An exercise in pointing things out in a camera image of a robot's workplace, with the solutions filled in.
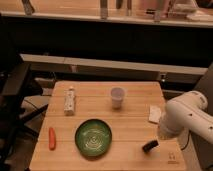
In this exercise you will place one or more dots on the black eraser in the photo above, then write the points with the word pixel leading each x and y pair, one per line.
pixel 150 145

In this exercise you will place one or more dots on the white tube bottle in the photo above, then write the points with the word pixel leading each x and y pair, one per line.
pixel 69 105

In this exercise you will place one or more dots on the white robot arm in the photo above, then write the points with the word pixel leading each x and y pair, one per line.
pixel 186 111

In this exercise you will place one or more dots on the orange carrot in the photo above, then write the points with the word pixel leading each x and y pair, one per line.
pixel 52 139

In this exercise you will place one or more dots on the white plastic cup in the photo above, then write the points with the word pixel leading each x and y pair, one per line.
pixel 117 97

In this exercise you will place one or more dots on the green round plate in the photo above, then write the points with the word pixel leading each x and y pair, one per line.
pixel 93 138

